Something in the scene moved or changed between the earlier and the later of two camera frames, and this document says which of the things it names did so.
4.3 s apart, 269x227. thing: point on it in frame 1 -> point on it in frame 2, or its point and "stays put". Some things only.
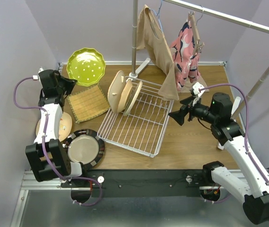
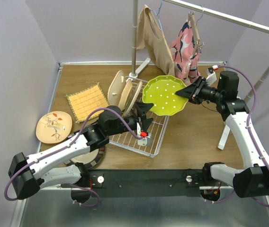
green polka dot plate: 86,65 -> 160,91
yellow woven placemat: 88,104 stays put
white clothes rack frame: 136,69 stays put
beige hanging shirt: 151,38 stays put
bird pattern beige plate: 125,96 stays put
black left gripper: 70,83 -> 143,109
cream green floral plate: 133,98 stays put
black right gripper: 179,115 -> 192,92
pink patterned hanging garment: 187,65 stays put
